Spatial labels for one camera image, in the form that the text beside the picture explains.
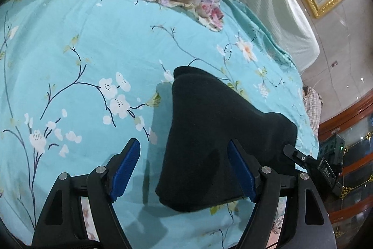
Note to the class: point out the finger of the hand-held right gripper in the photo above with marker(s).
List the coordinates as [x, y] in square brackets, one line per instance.
[297, 156]

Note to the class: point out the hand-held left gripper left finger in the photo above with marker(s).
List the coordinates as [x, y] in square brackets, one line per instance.
[126, 170]

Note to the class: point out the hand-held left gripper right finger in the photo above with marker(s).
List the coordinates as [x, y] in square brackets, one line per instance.
[242, 170]

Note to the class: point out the black pants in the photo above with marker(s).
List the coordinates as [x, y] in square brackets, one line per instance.
[212, 135]

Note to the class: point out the wooden glass cabinet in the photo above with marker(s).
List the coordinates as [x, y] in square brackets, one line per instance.
[352, 149]

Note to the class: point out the plaid cloth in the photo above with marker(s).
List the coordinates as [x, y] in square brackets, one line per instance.
[313, 109]

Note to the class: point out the teal floral bed sheet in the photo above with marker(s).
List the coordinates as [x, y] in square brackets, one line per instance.
[87, 56]

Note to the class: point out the white padded headboard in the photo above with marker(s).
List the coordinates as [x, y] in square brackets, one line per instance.
[274, 9]

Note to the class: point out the small wall socket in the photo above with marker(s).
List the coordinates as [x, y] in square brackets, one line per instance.
[334, 63]

